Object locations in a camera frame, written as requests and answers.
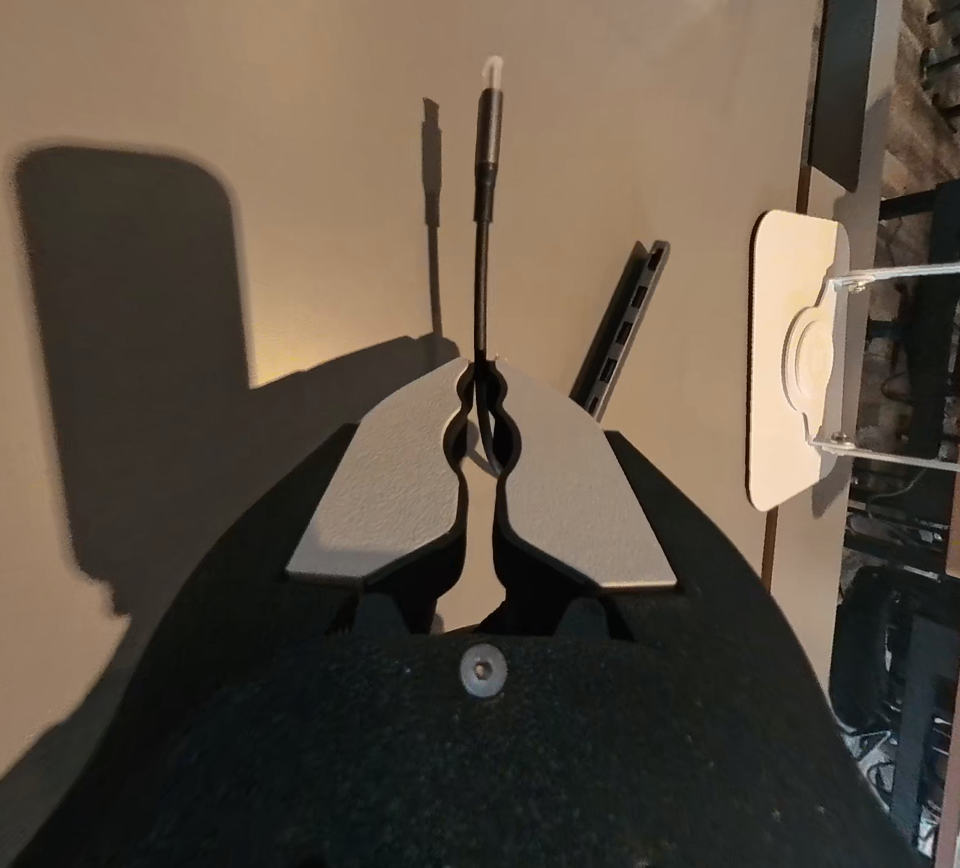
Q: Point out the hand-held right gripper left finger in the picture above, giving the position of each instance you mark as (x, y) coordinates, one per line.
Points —
(383, 486)

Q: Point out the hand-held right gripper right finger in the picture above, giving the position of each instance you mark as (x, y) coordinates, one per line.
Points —
(585, 493)

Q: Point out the grey usb hub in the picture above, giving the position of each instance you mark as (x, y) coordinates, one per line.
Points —
(623, 328)

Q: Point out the white stand with clear arms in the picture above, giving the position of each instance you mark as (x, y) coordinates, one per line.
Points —
(788, 358)

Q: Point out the black desk mat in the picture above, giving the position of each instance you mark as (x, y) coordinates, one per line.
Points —
(845, 43)

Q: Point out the black metal desk frame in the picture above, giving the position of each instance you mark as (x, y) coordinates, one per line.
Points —
(915, 508)

